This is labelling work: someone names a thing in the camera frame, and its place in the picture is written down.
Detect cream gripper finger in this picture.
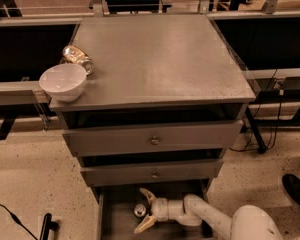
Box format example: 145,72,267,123
134,215,157,234
139,188,156,204

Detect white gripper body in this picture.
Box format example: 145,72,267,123
151,198,169,222

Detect green soda can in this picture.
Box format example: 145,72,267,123
134,204,147,218

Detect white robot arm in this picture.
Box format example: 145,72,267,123
134,188,283,240

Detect bottom grey drawer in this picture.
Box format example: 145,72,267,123
97,180,215,240

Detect grey drawer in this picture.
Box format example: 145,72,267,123
81,159,223,187
97,180,215,240
63,120,243,157

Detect middle grey drawer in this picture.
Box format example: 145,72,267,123
81,159,223,187

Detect top grey drawer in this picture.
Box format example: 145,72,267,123
63,120,243,157

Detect grey drawer cabinet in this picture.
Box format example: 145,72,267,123
48,13,257,240

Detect gold brown soda can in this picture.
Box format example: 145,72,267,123
62,45,94,75

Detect black shoe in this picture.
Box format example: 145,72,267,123
282,174,300,206

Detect white bowl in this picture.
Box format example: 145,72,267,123
39,63,87,102

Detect black handle object on floor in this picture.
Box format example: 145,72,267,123
39,213,59,240

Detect black cables under table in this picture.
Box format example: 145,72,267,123
228,68,286,153

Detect black floor cable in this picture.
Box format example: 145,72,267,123
0,194,39,240

